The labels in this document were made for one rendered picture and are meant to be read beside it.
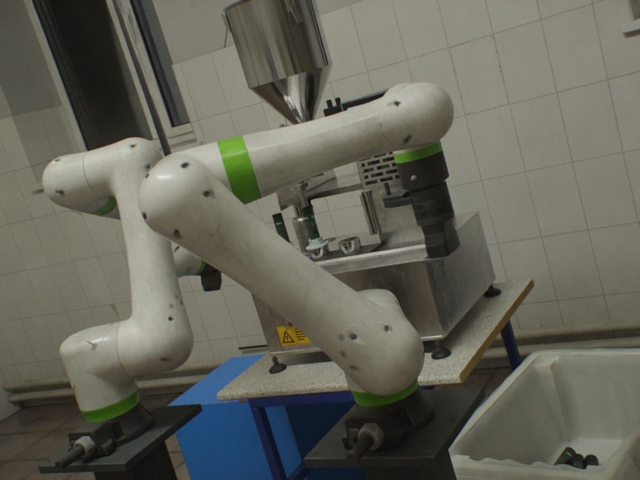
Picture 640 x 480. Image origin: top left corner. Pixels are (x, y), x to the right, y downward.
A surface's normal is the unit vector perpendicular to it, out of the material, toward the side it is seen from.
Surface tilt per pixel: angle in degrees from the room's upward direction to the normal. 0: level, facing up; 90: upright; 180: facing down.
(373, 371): 96
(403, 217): 90
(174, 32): 90
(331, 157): 113
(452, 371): 0
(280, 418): 90
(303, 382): 0
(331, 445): 0
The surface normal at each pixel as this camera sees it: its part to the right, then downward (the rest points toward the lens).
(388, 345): 0.22, -0.22
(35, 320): -0.45, 0.30
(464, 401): -0.28, -0.94
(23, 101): 0.85, -0.15
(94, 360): -0.19, 0.17
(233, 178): 0.18, 0.21
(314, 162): 0.26, 0.50
